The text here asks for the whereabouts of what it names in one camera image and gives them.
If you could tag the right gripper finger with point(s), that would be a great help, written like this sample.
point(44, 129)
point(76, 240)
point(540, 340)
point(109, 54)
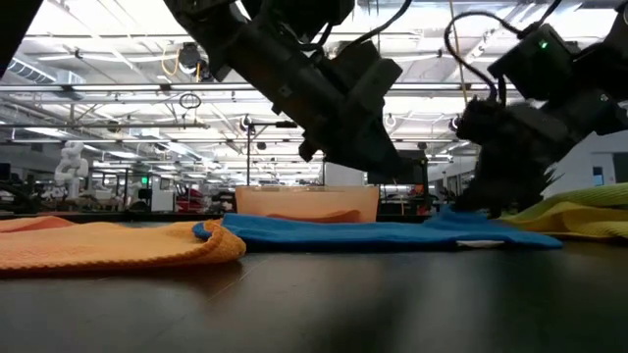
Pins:
point(495, 196)

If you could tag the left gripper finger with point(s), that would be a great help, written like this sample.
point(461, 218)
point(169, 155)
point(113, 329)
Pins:
point(373, 166)

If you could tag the blue microfiber towel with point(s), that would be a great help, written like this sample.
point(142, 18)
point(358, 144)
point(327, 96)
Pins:
point(343, 233)

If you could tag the yellow microfiber towel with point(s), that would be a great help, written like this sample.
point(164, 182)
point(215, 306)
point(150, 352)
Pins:
point(579, 220)

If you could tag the green microfiber towel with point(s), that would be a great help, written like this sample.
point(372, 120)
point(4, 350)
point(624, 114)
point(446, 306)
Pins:
point(603, 193)

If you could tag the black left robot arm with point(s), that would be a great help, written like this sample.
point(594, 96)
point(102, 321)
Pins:
point(255, 49)

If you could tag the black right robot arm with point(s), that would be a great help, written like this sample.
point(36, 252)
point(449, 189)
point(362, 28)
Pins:
point(603, 64)

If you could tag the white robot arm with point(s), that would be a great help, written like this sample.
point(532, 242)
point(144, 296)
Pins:
point(71, 169)

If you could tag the black perforated computer case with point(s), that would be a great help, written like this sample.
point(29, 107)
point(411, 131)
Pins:
point(417, 171)

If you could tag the black pole stand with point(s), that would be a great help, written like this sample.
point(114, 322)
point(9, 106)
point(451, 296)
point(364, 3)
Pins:
point(286, 124)

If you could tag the orange plastic bin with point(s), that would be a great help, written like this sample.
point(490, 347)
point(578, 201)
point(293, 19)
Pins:
point(304, 201)

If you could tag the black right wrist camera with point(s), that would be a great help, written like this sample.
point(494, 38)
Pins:
point(535, 59)

